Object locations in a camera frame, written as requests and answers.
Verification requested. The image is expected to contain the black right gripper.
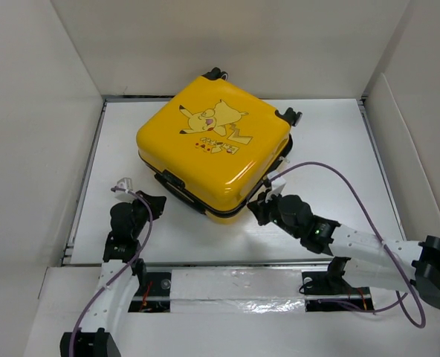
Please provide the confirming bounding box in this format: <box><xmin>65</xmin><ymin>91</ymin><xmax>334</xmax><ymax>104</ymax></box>
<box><xmin>249</xmin><ymin>187</ymin><xmax>302</xmax><ymax>239</ymax></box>

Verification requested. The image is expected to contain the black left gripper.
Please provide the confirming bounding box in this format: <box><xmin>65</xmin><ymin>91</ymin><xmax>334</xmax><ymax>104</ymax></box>
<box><xmin>127</xmin><ymin>190</ymin><xmax>165</xmax><ymax>239</ymax></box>

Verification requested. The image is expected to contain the yellow hard-shell suitcase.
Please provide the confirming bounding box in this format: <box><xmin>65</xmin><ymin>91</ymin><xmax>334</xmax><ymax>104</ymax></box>
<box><xmin>136</xmin><ymin>67</ymin><xmax>303</xmax><ymax>222</ymax></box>

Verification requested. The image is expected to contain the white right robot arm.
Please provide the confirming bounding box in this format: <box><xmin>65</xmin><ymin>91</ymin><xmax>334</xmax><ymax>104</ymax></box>
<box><xmin>247</xmin><ymin>193</ymin><xmax>440</xmax><ymax>309</ymax></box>

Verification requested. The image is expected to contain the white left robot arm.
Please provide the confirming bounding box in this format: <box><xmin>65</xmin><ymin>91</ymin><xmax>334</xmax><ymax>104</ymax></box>
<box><xmin>59</xmin><ymin>186</ymin><xmax>166</xmax><ymax>356</ymax></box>

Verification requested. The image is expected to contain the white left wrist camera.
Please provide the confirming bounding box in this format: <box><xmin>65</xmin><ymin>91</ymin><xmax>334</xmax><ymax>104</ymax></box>
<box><xmin>111</xmin><ymin>177</ymin><xmax>132</xmax><ymax>193</ymax></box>

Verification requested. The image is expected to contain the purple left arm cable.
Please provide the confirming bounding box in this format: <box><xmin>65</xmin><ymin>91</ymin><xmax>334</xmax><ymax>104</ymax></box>
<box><xmin>73</xmin><ymin>185</ymin><xmax>155</xmax><ymax>343</ymax></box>

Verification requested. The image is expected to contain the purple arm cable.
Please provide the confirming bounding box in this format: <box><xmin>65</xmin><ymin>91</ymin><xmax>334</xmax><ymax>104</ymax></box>
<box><xmin>73</xmin><ymin>185</ymin><xmax>155</xmax><ymax>343</ymax></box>
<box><xmin>264</xmin><ymin>161</ymin><xmax>426</xmax><ymax>329</ymax></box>

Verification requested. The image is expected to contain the metal base rail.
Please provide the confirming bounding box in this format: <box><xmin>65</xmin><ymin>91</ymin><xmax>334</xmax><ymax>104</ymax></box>
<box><xmin>128</xmin><ymin>263</ymin><xmax>373</xmax><ymax>316</ymax></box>

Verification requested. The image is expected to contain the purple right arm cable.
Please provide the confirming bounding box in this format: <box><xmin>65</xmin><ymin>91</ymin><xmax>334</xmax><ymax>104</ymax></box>
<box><xmin>264</xmin><ymin>161</ymin><xmax>426</xmax><ymax>329</ymax></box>

